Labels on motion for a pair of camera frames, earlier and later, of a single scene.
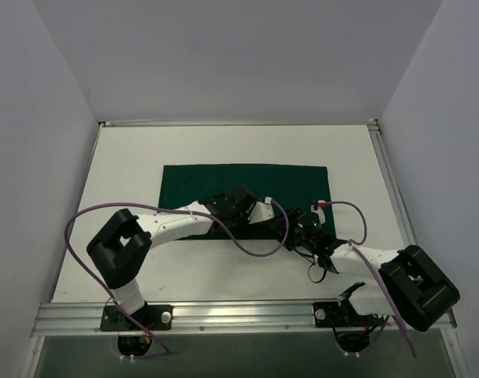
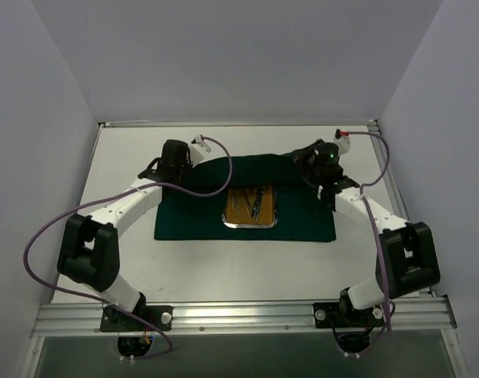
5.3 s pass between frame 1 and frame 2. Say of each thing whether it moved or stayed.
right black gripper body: moved
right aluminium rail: stayed
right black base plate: stayed
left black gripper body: moved
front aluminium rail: stayed
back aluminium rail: stayed
